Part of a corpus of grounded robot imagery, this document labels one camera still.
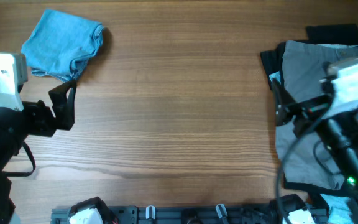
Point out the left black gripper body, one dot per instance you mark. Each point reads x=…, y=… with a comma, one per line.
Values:
x=5, y=130

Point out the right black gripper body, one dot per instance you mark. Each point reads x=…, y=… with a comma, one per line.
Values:
x=307, y=111

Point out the light blue denim jeans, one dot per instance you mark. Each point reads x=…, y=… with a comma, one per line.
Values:
x=61, y=45

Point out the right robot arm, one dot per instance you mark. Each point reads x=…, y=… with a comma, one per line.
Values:
x=342, y=147

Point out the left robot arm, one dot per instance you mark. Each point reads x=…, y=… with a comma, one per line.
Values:
x=6, y=205

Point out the black garment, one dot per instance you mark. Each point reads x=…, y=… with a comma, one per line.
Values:
x=337, y=34

